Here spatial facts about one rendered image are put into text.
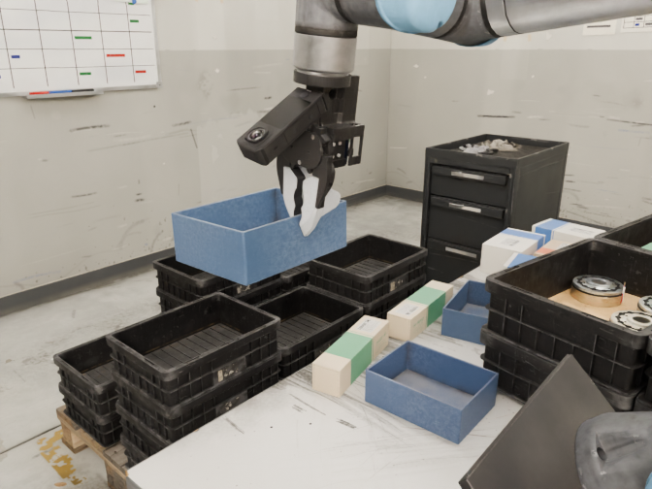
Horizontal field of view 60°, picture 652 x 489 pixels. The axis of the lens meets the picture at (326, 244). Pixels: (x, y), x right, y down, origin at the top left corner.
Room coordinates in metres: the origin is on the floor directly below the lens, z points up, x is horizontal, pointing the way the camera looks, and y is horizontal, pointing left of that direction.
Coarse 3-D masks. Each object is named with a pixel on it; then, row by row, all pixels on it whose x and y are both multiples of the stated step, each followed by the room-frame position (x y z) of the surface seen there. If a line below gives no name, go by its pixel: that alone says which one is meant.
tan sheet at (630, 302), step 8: (560, 296) 1.13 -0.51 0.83; (568, 296) 1.13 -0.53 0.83; (624, 296) 1.13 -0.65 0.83; (632, 296) 1.13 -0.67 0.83; (568, 304) 1.09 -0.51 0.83; (576, 304) 1.09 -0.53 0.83; (584, 304) 1.09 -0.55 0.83; (624, 304) 1.09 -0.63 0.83; (632, 304) 1.09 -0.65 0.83; (592, 312) 1.05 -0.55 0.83; (600, 312) 1.05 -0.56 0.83; (608, 312) 1.05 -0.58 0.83; (608, 320) 1.01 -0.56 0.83
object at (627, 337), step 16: (592, 240) 1.22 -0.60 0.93; (544, 256) 1.11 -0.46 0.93; (512, 272) 1.03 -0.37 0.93; (496, 288) 0.97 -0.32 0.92; (512, 288) 0.95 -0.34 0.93; (528, 304) 0.92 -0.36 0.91; (544, 304) 0.89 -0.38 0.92; (560, 304) 0.88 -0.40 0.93; (576, 320) 0.84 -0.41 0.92; (592, 320) 0.82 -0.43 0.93; (608, 336) 0.80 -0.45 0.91; (624, 336) 0.78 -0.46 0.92; (640, 336) 0.77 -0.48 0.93
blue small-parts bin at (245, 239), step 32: (256, 192) 0.86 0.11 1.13; (192, 224) 0.72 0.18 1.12; (224, 224) 0.81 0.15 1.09; (256, 224) 0.86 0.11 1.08; (288, 224) 0.71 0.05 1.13; (320, 224) 0.76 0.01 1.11; (192, 256) 0.72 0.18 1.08; (224, 256) 0.67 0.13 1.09; (256, 256) 0.66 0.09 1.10; (288, 256) 0.71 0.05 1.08
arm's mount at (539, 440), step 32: (544, 384) 0.55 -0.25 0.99; (576, 384) 0.58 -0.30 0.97; (544, 416) 0.51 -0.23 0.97; (576, 416) 0.54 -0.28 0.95; (512, 448) 0.45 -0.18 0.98; (544, 448) 0.48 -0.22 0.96; (480, 480) 0.41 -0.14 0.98; (512, 480) 0.43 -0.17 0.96; (544, 480) 0.44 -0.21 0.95; (576, 480) 0.47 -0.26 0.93
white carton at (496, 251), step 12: (492, 240) 1.63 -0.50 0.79; (504, 240) 1.63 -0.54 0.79; (516, 240) 1.63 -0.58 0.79; (528, 240) 1.63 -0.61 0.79; (540, 240) 1.65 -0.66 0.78; (492, 252) 1.57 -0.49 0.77; (504, 252) 1.55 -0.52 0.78; (516, 252) 1.53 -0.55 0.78; (528, 252) 1.56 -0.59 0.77; (480, 264) 1.59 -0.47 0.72; (492, 264) 1.57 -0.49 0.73; (504, 264) 1.55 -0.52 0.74
